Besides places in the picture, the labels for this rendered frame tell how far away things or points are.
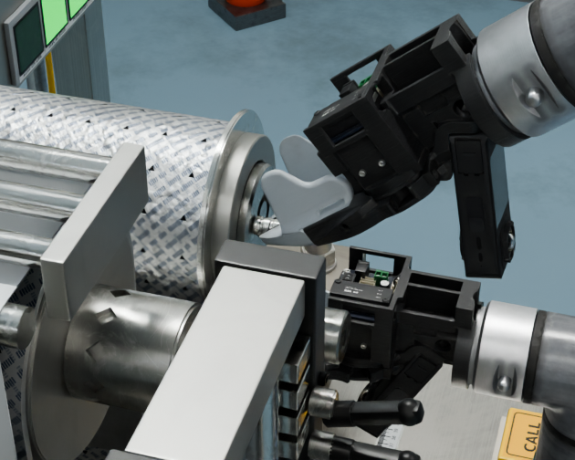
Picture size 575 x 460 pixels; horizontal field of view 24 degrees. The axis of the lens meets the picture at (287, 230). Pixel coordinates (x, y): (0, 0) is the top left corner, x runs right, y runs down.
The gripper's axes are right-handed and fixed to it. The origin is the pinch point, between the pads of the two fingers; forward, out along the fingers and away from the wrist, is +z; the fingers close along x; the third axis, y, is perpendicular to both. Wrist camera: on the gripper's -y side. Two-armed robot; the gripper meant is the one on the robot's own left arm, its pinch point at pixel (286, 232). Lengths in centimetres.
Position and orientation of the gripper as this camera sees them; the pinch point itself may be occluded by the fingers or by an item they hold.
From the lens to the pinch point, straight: 94.4
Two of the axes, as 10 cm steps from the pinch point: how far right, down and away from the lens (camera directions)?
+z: -7.4, 3.8, 5.6
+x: -2.8, 5.8, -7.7
